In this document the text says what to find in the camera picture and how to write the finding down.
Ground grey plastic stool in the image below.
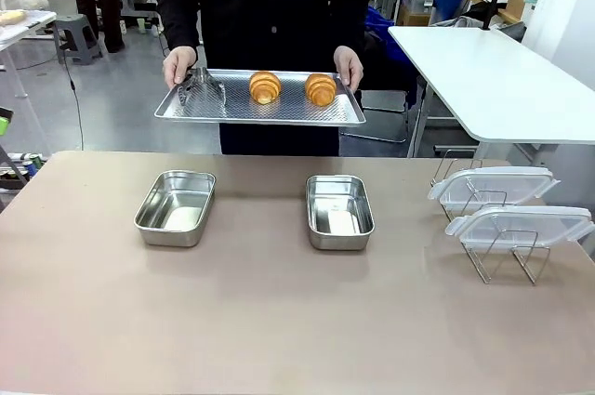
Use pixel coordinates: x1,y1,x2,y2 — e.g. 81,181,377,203
55,13,104,66

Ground silver wire lid rack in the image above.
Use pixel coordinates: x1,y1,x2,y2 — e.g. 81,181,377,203
430,148,552,285

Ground person right hand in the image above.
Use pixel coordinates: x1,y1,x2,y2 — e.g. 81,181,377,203
162,46,199,89

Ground pale bread loaf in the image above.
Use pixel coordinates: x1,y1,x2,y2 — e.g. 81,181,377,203
0,8,28,27

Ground golden brown croissant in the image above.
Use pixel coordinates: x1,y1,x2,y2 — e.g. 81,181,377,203
248,70,283,105
304,72,337,107

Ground person right forearm black sleeve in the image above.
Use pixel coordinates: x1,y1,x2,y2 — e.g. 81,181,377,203
155,0,202,55

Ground stainless steel rectangular container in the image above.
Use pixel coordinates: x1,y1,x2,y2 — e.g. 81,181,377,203
305,174,376,251
133,169,218,248

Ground silver metal tongs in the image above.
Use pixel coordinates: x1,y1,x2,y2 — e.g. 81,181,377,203
175,67,228,118

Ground large white table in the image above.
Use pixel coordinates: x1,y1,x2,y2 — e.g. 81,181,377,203
388,25,595,145

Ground person left forearm black sleeve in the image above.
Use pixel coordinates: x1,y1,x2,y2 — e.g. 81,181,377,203
333,0,373,51

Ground metal frame chair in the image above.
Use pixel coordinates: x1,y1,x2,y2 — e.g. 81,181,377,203
342,86,422,145

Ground dark blue jacket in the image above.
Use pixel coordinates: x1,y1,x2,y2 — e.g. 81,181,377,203
364,7,419,89

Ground silver perforated metal tray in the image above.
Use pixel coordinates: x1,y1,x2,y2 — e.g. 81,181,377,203
153,68,367,128

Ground black hanging cable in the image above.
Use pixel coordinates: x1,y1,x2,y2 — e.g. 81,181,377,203
62,41,86,151

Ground person black clothed torso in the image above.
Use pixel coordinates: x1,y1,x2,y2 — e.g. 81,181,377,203
155,0,373,157

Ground person left hand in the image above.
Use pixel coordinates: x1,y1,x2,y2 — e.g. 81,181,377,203
333,45,364,94

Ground clear plastic container lid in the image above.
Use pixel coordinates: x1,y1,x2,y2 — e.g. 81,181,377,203
427,165,562,217
444,205,595,255

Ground small white side table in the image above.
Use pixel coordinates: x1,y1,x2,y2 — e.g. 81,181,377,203
0,8,58,99

